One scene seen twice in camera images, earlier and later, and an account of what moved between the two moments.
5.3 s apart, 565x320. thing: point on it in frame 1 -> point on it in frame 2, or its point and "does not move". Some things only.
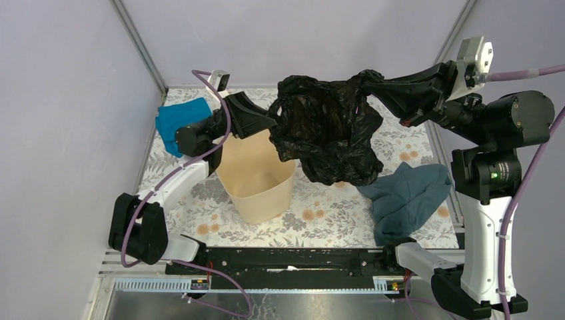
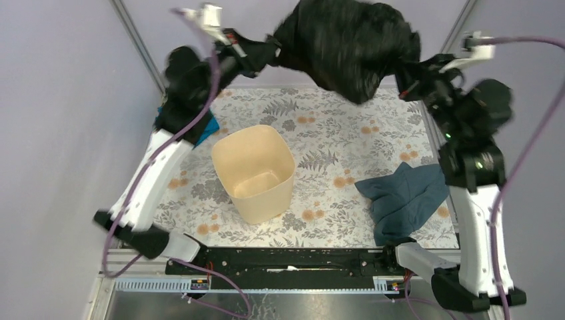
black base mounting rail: x=286 y=269 does not move
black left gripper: x=247 y=117 -> x=252 y=56
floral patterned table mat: x=321 y=215 does not move
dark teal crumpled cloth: x=399 y=201 does not move
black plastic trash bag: x=328 y=127 -> x=346 y=47
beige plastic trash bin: x=257 y=182 does not move
